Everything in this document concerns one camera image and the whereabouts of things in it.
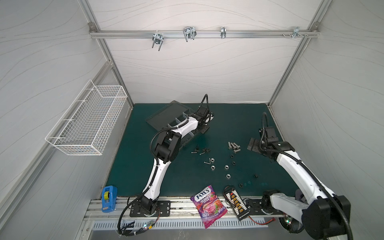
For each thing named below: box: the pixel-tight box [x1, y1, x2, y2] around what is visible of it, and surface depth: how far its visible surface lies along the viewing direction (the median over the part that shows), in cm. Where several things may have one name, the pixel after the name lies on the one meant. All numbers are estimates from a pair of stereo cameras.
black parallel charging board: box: [225, 188, 251, 221], surface depth 75 cm
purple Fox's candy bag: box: [190, 184, 228, 229], surface depth 74 cm
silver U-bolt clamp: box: [152, 30, 164, 52], surface depth 80 cm
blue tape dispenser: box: [101, 185, 118, 213], surface depth 75 cm
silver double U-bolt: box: [183, 26, 197, 43], surface depth 78 cm
